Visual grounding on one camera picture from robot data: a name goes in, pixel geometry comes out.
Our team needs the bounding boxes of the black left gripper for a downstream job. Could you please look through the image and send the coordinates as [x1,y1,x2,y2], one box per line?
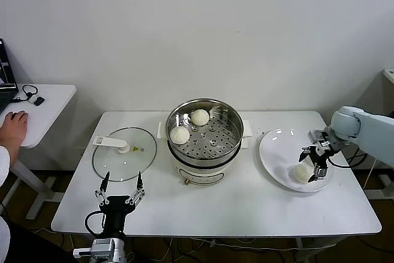
[94,171,146,240]

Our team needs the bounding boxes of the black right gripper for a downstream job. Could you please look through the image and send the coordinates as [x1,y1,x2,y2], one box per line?
[297,142,334,184]

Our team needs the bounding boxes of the white steamed baozi bun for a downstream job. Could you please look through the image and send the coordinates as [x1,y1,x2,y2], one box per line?
[169,126,191,145]
[291,164,315,184]
[190,108,211,127]

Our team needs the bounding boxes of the white sleeved person forearm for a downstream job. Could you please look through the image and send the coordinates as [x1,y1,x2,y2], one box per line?
[0,144,10,187]

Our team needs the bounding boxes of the stainless steel steamer basket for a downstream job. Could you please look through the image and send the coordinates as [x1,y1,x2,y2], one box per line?
[166,99,244,168]

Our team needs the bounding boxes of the person's bare hand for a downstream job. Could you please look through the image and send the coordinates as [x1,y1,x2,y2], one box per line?
[0,110,30,153]

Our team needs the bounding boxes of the white round plate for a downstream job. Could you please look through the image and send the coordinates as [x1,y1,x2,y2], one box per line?
[259,129,335,193]

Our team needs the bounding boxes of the white stand foot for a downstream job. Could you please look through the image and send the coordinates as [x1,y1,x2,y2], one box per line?
[366,173,394,200]

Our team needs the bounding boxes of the white side table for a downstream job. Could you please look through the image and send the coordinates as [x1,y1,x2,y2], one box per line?
[0,83,78,221]

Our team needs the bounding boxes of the person torso in white coat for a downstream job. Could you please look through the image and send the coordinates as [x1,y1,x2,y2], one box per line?
[0,215,81,263]

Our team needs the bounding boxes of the black laptop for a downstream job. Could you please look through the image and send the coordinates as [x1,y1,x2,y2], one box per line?
[0,37,19,115]

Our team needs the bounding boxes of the glass lid with white handle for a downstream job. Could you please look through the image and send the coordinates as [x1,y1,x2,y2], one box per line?
[92,126,158,183]

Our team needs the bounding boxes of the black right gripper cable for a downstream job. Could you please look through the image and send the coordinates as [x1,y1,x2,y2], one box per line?
[326,152,353,170]

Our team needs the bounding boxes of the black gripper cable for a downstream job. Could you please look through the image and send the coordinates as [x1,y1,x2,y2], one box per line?
[326,152,353,170]
[85,210,106,239]

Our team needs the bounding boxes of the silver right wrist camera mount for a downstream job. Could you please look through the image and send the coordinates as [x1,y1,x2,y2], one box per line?
[308,129,329,144]

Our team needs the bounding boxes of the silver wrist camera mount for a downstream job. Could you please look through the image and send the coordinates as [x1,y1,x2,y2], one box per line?
[308,129,329,144]
[73,238,115,259]

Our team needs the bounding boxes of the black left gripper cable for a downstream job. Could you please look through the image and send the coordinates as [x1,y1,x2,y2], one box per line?
[85,210,106,239]

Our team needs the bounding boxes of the white hanging cable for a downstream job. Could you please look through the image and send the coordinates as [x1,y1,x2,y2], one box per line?
[363,156,379,190]

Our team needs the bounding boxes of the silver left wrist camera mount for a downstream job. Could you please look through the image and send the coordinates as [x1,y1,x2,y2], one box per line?
[73,238,115,259]

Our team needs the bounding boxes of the tangled cables under table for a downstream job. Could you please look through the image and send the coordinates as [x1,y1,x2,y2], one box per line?
[123,237,308,263]

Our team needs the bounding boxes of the small black white cabled device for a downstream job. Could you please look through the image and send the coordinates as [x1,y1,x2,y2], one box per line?
[22,83,46,107]

